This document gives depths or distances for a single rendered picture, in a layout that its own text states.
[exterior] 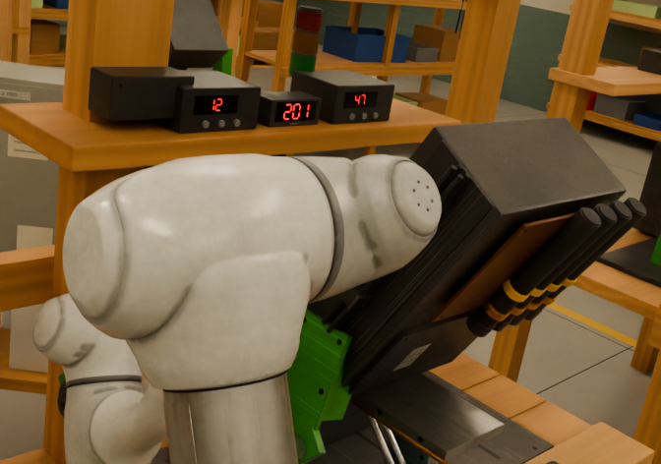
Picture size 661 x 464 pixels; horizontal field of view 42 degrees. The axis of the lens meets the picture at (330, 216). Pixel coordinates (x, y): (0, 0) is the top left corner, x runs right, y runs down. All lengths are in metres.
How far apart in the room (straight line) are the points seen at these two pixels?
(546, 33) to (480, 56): 9.55
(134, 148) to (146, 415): 0.43
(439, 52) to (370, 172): 7.32
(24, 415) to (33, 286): 1.93
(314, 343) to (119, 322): 0.85
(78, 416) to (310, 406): 0.43
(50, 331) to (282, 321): 0.59
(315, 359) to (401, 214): 0.77
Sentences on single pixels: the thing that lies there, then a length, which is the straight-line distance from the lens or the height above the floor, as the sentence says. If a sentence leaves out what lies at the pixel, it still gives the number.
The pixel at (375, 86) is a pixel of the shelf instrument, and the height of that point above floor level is 1.61.
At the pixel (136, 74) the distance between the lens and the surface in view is 1.39.
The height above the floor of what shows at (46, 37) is 0.42.
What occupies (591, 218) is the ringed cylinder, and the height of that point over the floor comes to 1.54.
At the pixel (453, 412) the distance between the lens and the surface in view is 1.57.
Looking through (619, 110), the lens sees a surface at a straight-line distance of 10.56.
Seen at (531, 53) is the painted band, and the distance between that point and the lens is 11.75.
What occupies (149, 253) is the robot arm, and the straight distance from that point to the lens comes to 0.62.
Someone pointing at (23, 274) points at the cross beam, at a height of 1.25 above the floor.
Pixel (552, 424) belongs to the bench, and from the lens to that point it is 2.14.
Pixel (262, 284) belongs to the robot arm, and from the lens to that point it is 0.66.
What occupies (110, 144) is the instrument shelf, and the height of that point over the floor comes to 1.54.
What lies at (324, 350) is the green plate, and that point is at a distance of 1.45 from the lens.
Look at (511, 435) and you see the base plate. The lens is 2.01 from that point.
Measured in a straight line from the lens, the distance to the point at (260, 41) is 11.20.
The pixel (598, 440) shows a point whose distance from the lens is 2.10.
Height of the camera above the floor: 1.90
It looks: 19 degrees down
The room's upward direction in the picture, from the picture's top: 9 degrees clockwise
